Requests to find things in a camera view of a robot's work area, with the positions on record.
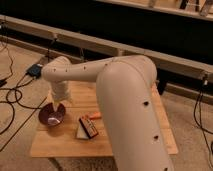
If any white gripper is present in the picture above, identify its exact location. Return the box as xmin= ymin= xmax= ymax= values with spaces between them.
xmin=50 ymin=81 xmax=72 ymax=111

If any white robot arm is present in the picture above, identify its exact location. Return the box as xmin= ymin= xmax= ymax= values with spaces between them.
xmin=42 ymin=55 xmax=175 ymax=171

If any dark purple ceramic bowl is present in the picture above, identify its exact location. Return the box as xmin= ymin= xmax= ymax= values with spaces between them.
xmin=38 ymin=103 xmax=66 ymax=126

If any orange carrot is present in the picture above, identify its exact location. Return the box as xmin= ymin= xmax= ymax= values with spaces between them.
xmin=88 ymin=112 xmax=101 ymax=120

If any black orange sponge block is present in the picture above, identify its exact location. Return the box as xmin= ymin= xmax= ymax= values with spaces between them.
xmin=76 ymin=116 xmax=98 ymax=139

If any wooden table board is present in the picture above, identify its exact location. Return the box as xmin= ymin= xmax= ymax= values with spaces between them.
xmin=30 ymin=74 xmax=179 ymax=158

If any blue power adapter box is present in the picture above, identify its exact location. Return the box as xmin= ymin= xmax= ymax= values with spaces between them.
xmin=26 ymin=64 xmax=42 ymax=79

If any long wooden beam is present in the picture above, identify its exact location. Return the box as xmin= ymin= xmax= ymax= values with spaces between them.
xmin=0 ymin=14 xmax=213 ymax=82

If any black floor cable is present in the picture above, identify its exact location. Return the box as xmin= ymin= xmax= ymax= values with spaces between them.
xmin=0 ymin=39 xmax=58 ymax=153

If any black cable at right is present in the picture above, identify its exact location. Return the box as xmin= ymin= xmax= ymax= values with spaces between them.
xmin=193 ymin=78 xmax=213 ymax=161

